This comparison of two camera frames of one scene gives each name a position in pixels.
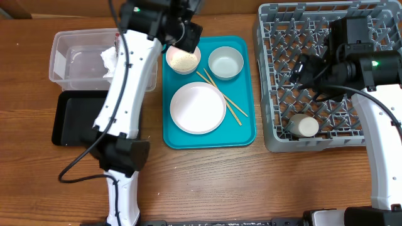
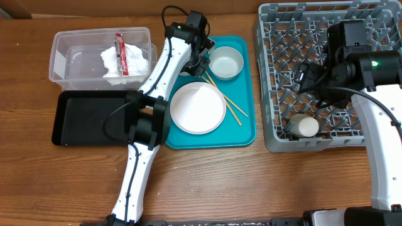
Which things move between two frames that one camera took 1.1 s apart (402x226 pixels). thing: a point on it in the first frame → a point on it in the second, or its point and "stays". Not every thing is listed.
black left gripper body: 184,36 → 197,64
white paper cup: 301,125 stays
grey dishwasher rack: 293,120 stays
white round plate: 198,108 stays
